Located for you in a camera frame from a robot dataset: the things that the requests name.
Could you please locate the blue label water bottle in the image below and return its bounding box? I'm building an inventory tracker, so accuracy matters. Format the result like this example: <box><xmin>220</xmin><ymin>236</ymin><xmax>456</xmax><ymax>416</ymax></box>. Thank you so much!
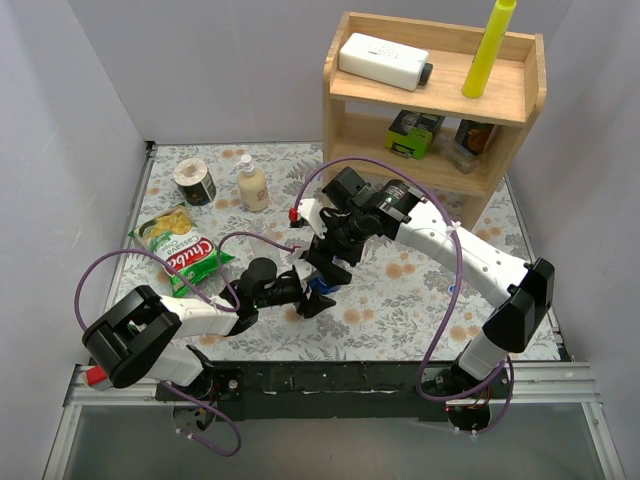
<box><xmin>309</xmin><ymin>277</ymin><xmax>340</xmax><ymax>295</ymax></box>

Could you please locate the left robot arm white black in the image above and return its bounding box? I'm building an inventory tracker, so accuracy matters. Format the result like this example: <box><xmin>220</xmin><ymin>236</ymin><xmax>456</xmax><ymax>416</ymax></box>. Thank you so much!
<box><xmin>82</xmin><ymin>258</ymin><xmax>336</xmax><ymax>400</ymax></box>

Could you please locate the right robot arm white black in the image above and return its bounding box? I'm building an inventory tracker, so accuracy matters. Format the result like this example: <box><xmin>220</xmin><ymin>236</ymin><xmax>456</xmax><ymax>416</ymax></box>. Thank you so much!
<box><xmin>289</xmin><ymin>167</ymin><xmax>555</xmax><ymax>398</ymax></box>

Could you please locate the clear empty plastic bottle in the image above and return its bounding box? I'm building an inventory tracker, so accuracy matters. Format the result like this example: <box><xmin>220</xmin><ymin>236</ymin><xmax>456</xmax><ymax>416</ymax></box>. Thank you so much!
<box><xmin>249</xmin><ymin>216</ymin><xmax>284</xmax><ymax>268</ymax></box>

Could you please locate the beige pump soap bottle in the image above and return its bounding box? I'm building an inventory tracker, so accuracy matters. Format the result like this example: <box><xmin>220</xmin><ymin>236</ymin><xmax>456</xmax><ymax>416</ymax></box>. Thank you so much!
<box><xmin>236</xmin><ymin>154</ymin><xmax>269</xmax><ymax>212</ymax></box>

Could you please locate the clear bottle on shelf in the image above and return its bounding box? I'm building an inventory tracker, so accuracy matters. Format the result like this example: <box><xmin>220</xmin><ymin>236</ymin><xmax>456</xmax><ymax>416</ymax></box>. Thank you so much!
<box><xmin>438</xmin><ymin>136</ymin><xmax>479</xmax><ymax>174</ymax></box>

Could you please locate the green Chuba cassava chips bag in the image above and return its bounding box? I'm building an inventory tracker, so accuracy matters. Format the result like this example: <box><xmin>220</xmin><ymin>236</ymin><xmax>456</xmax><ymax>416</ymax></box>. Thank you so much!
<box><xmin>129</xmin><ymin>202</ymin><xmax>234</xmax><ymax>285</ymax></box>

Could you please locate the green black small box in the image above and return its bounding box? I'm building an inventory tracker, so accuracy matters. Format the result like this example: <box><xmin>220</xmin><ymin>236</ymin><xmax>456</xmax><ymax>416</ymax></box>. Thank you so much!
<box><xmin>385</xmin><ymin>110</ymin><xmax>445</xmax><ymax>160</ymax></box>

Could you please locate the wooden two-tier shelf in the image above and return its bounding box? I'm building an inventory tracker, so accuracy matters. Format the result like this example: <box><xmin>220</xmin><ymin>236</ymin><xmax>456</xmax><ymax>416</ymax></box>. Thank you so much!
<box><xmin>323</xmin><ymin>12</ymin><xmax>547</xmax><ymax>229</ymax></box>

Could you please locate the black orange small box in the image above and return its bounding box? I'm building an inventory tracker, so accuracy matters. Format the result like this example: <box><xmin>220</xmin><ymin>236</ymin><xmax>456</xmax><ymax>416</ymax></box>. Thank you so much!
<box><xmin>454</xmin><ymin>119</ymin><xmax>496</xmax><ymax>156</ymax></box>

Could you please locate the white rectangular plastic jug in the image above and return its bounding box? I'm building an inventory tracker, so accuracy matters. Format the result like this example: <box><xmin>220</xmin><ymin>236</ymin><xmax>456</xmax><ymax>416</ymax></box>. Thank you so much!
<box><xmin>338</xmin><ymin>33</ymin><xmax>433</xmax><ymax>91</ymax></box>

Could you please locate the yellow plastic tube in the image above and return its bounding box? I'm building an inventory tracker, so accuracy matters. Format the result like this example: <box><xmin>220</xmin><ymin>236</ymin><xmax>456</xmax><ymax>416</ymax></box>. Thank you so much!
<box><xmin>461</xmin><ymin>0</ymin><xmax>517</xmax><ymax>99</ymax></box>

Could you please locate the red white small carton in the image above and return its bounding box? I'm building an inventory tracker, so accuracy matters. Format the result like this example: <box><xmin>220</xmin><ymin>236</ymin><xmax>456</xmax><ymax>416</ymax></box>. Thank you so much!
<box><xmin>80</xmin><ymin>365</ymin><xmax>113</xmax><ymax>391</ymax></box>

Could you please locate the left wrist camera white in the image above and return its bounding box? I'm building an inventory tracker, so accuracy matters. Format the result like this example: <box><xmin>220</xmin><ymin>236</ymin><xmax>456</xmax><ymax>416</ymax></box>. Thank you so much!
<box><xmin>289</xmin><ymin>247</ymin><xmax>315</xmax><ymax>282</ymax></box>

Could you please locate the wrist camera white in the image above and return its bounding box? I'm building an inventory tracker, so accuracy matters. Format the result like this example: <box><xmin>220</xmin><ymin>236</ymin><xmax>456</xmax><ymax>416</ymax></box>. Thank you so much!
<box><xmin>289</xmin><ymin>198</ymin><xmax>328</xmax><ymax>240</ymax></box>
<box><xmin>289</xmin><ymin>247</ymin><xmax>315</xmax><ymax>282</ymax></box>

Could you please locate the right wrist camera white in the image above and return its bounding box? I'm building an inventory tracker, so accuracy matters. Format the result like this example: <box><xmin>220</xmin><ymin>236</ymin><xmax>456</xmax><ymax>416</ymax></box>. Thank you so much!
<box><xmin>289</xmin><ymin>198</ymin><xmax>328</xmax><ymax>240</ymax></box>

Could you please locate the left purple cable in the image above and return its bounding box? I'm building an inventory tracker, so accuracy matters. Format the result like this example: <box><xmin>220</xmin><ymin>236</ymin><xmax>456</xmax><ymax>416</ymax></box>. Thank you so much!
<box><xmin>73</xmin><ymin>232</ymin><xmax>301</xmax><ymax>457</ymax></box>

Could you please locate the purple cable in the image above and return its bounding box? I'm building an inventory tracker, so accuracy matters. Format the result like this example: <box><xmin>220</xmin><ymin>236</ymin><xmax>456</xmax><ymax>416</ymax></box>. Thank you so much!
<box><xmin>293</xmin><ymin>157</ymin><xmax>516</xmax><ymax>435</ymax></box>
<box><xmin>73</xmin><ymin>232</ymin><xmax>301</xmax><ymax>457</ymax></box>

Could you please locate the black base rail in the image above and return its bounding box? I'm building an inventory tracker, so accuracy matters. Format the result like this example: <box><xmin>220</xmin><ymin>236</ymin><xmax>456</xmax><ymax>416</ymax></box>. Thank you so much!
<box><xmin>155</xmin><ymin>361</ymin><xmax>509</xmax><ymax>422</ymax></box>

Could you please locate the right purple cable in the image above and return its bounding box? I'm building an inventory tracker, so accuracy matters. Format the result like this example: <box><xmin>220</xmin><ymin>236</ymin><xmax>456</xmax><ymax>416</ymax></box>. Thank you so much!
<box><xmin>293</xmin><ymin>157</ymin><xmax>516</xmax><ymax>435</ymax></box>

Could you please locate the aluminium frame rail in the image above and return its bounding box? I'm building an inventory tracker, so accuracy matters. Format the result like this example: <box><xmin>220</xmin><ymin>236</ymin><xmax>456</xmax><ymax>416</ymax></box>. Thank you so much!
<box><xmin>63</xmin><ymin>362</ymin><xmax>602</xmax><ymax>407</ymax></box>

